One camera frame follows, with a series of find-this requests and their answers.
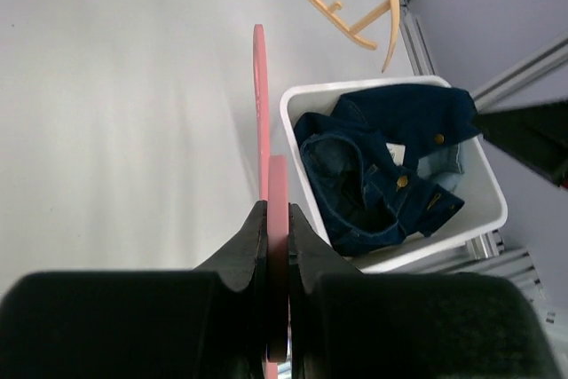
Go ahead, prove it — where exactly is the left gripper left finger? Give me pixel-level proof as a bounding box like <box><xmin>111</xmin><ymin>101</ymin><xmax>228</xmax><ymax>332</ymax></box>
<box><xmin>1</xmin><ymin>201</ymin><xmax>267</xmax><ymax>378</ymax></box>

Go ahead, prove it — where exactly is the pink plastic hanger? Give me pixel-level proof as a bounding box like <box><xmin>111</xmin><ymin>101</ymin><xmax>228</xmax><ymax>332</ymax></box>
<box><xmin>253</xmin><ymin>24</ymin><xmax>289</xmax><ymax>378</ymax></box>

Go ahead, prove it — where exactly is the dark blue denim skirt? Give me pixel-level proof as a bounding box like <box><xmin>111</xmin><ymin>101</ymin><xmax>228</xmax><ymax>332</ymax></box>
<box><xmin>294</xmin><ymin>83</ymin><xmax>479</xmax><ymax>257</ymax></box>

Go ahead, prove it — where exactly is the white plastic basket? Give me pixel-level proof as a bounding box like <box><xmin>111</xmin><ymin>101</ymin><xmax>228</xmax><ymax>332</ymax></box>
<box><xmin>279</xmin><ymin>75</ymin><xmax>509</xmax><ymax>274</ymax></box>

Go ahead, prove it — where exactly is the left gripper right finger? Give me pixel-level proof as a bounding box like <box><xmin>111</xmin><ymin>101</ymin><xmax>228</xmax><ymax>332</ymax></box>
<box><xmin>288</xmin><ymin>205</ymin><xmax>562</xmax><ymax>378</ymax></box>

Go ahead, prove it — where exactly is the beige plastic hanger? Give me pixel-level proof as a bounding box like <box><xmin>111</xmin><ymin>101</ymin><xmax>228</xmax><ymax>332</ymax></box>
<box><xmin>261</xmin><ymin>0</ymin><xmax>402</xmax><ymax>73</ymax></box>

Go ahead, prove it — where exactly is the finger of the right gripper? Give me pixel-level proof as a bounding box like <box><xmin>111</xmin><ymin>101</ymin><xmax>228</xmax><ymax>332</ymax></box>
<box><xmin>473</xmin><ymin>99</ymin><xmax>567</xmax><ymax>188</ymax></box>

